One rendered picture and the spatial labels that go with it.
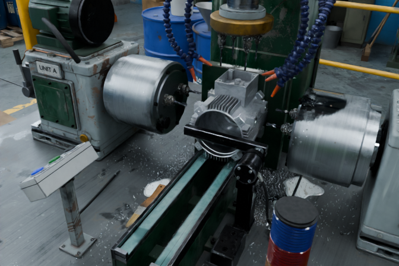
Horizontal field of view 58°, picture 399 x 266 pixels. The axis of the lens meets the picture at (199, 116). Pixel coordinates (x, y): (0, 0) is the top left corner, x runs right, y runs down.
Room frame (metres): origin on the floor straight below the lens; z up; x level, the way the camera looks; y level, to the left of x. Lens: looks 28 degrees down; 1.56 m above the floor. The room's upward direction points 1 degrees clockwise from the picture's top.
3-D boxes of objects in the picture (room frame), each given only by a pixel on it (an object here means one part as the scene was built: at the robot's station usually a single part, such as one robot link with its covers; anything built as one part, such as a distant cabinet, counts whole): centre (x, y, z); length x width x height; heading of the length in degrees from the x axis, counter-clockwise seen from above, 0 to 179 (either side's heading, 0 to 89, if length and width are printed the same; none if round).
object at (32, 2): (1.23, 0.49, 1.16); 0.33 x 0.26 x 0.42; 65
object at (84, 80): (1.25, 0.44, 0.99); 0.35 x 0.31 x 0.37; 65
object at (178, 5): (3.13, 0.18, 0.99); 0.24 x 0.22 x 0.24; 58
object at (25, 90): (1.21, 0.61, 1.07); 0.08 x 0.07 x 0.20; 155
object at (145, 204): (0.82, 0.15, 0.80); 0.21 x 0.05 x 0.01; 161
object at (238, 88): (1.03, -0.11, 1.11); 0.12 x 0.11 x 0.07; 155
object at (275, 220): (0.37, -0.14, 1.19); 0.06 x 0.06 x 0.04
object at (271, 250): (0.37, -0.14, 1.14); 0.06 x 0.06 x 0.04
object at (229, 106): (0.99, -0.10, 1.02); 0.20 x 0.19 x 0.19; 155
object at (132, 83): (1.14, 0.22, 1.04); 0.37 x 0.25 x 0.25; 65
